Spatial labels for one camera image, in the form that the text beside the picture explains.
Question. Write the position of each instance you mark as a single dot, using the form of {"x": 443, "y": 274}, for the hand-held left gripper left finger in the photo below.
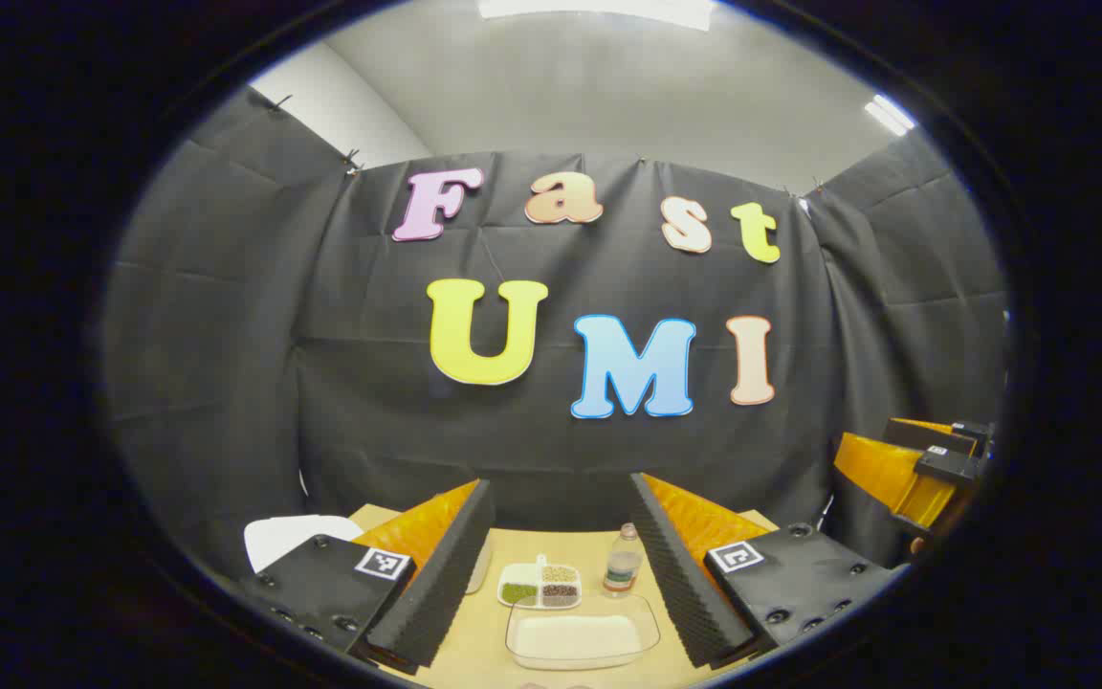
{"x": 441, "y": 584}

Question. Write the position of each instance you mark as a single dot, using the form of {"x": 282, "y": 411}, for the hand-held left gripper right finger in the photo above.
{"x": 680, "y": 574}

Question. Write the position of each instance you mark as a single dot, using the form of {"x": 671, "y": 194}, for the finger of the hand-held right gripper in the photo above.
{"x": 934, "y": 435}
{"x": 881, "y": 474}

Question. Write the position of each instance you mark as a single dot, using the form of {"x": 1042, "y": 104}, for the white rice cooker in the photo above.
{"x": 283, "y": 536}

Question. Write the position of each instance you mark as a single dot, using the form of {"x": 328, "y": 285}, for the clear plastic rice container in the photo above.
{"x": 651, "y": 622}

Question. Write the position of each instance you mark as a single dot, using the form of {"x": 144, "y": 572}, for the clear plastic water bottle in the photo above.
{"x": 622, "y": 569}

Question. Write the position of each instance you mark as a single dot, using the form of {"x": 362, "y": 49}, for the white divided grain dish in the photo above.
{"x": 539, "y": 586}

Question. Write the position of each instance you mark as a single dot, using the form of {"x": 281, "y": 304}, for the black backdrop cloth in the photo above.
{"x": 369, "y": 431}

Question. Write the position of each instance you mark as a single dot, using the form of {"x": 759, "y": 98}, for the ceiling light panel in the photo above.
{"x": 889, "y": 115}

